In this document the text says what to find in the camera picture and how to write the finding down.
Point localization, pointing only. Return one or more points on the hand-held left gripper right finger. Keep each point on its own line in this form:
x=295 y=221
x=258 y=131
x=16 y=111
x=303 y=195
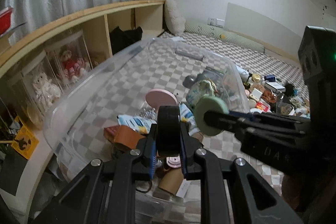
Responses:
x=183 y=155

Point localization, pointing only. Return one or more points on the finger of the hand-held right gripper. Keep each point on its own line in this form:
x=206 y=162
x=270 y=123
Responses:
x=220 y=120
x=241 y=115

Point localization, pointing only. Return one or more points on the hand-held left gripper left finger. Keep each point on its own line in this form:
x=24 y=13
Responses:
x=151 y=158

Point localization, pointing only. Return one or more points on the green round tin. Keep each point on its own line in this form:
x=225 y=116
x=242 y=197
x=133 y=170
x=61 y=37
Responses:
x=210 y=106

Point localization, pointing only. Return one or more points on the black round tin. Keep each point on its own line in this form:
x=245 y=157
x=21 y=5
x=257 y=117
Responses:
x=168 y=132

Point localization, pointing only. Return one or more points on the blue face mask pack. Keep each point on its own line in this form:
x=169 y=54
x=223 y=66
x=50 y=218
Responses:
x=134 y=123

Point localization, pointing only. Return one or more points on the clear plastic storage box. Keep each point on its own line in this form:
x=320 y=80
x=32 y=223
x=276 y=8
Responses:
x=92 y=98

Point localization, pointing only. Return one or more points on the pink compact case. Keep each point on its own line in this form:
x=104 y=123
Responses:
x=173 y=162

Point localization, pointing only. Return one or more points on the beige stone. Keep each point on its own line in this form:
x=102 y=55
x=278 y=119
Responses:
x=252 y=103

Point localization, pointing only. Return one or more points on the pink earbud case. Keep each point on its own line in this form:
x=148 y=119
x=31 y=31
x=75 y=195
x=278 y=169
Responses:
x=247 y=92

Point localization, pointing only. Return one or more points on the red packet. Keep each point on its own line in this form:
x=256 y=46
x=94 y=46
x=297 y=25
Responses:
x=263 y=106

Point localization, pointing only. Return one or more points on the white charger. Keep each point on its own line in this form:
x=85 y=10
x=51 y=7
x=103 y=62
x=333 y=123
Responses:
x=256 y=94

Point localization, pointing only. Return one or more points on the brown cardboard tube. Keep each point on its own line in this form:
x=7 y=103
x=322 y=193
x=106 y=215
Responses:
x=170 y=182

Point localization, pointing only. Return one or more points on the orange brown box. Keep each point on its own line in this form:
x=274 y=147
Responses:
x=128 y=138

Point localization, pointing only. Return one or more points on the small wooden box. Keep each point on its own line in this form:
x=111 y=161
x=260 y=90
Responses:
x=259 y=86

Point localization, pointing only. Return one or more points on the yellow round sponge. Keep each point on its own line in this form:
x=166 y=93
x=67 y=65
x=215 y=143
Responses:
x=256 y=77

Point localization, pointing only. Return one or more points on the white tumbler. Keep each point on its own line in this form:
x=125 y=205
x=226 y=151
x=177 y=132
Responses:
x=242 y=72

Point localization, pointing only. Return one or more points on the clear bag of twigs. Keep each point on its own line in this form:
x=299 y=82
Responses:
x=284 y=108

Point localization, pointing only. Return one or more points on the black and white box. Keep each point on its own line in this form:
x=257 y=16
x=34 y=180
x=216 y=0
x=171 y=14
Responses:
x=275 y=86

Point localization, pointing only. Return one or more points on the navy box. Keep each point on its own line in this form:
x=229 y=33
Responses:
x=270 y=77

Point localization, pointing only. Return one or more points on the reddish brown box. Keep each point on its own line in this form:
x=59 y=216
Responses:
x=111 y=133

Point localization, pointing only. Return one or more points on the dark computer mouse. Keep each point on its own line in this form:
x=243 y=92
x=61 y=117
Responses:
x=191 y=81

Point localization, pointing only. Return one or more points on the white bottle with orange cap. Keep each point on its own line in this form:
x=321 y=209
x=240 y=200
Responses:
x=302 y=111

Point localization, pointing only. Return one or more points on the checkered bed sheet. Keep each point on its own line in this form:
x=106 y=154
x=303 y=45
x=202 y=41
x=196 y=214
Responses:
x=249 y=66

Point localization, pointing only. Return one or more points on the black fur pompom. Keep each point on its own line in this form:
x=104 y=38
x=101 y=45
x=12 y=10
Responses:
x=290 y=89

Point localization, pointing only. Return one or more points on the clear bag of rubber bands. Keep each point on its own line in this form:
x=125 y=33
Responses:
x=296 y=101

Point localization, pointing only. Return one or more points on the green bolster pillow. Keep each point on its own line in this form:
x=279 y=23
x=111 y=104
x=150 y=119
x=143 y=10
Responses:
x=236 y=39

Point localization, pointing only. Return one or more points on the beige headboard panel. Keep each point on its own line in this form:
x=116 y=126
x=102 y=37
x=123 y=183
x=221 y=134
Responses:
x=262 y=22

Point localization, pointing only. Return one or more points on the fluffy white pillow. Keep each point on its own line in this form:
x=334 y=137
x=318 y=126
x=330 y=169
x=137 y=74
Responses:
x=173 y=16

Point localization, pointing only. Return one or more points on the black bag on shelf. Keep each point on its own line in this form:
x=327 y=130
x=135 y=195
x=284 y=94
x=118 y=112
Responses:
x=123 y=40

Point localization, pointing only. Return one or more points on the teddy bear in red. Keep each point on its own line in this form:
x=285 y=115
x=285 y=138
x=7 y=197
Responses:
x=71 y=64

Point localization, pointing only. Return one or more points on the white plush toy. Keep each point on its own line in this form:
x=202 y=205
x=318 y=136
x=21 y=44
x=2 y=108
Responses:
x=44 y=90

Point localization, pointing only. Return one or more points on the yellow printed box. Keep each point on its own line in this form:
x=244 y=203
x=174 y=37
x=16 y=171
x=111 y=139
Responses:
x=25 y=142

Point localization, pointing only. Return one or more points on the wooden shelf unit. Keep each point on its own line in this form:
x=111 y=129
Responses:
x=78 y=14

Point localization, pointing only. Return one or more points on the red container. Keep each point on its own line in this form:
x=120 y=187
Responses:
x=5 y=20

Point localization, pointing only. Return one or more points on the white wall socket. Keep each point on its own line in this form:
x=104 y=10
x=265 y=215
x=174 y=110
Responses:
x=216 y=22

